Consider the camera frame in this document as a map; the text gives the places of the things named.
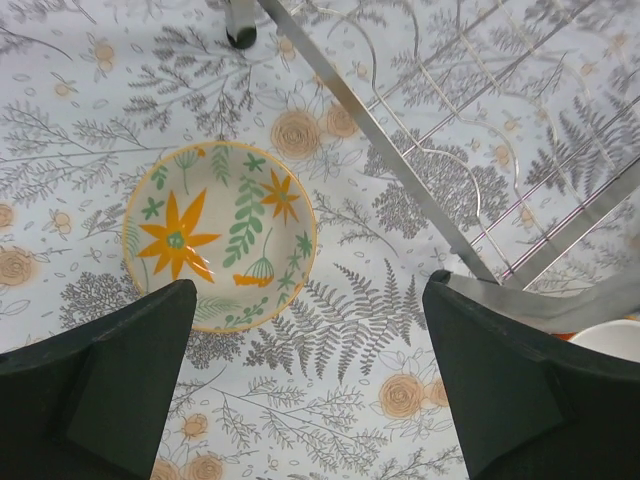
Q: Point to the floral table mat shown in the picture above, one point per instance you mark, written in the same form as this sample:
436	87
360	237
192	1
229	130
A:
343	384

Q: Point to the orange and white bowl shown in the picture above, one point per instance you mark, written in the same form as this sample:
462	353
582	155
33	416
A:
618	338

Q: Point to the cream floral bowl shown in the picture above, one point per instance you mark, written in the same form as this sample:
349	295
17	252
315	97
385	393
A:
232	219

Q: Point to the steel two-tier dish rack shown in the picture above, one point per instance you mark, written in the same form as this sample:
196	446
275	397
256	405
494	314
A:
510	127

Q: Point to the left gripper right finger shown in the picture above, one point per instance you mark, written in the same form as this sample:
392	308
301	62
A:
526	404

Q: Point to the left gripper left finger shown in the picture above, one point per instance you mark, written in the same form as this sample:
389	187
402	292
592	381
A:
92	402

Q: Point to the yellow bowl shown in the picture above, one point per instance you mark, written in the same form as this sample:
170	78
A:
569	336

